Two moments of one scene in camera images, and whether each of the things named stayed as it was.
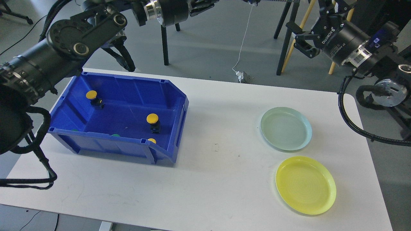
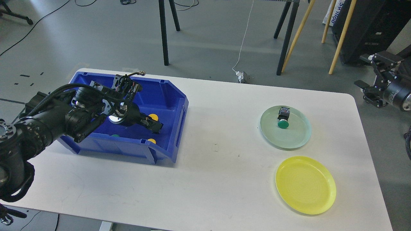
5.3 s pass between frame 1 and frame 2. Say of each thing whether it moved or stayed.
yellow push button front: stayed
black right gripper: moved
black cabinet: stayed
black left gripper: moved
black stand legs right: stayed
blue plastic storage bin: stayed
